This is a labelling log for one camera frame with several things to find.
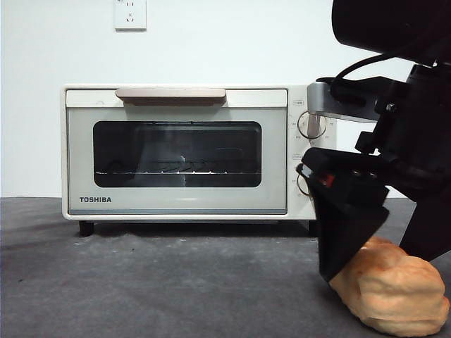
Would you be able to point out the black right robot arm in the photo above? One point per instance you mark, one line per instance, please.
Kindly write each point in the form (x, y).
(387, 24)

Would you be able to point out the black oven foot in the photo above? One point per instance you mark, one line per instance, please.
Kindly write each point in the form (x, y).
(312, 226)
(86, 229)

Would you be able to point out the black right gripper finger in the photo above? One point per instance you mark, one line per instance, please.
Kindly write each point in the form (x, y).
(345, 222)
(430, 229)

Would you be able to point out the golden bread loaf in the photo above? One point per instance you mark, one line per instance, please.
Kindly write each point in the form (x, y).
(394, 295)

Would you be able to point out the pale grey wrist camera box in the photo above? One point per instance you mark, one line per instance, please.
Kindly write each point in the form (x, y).
(318, 98)

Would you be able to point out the beige oven knob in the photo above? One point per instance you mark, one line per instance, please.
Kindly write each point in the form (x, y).
(303, 188)
(311, 126)

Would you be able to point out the cream Toshiba toaster oven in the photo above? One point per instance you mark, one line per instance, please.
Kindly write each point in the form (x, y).
(297, 211)

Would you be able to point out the white wall socket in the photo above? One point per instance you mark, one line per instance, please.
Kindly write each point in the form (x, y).
(130, 15)

